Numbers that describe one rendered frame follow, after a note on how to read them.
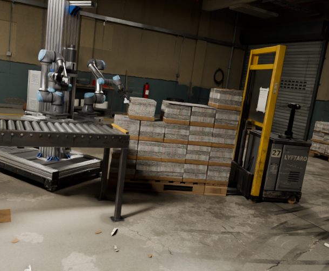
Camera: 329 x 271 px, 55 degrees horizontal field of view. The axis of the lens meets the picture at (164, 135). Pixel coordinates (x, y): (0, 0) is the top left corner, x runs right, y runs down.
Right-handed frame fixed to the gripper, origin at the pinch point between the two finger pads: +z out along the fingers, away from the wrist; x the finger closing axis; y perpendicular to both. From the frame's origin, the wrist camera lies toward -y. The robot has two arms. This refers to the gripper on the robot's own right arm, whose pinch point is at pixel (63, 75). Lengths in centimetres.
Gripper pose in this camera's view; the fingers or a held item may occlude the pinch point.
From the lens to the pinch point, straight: 304.8
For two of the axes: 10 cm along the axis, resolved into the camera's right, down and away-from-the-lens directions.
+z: 5.7, 2.1, -8.0
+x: -7.9, -1.4, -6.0
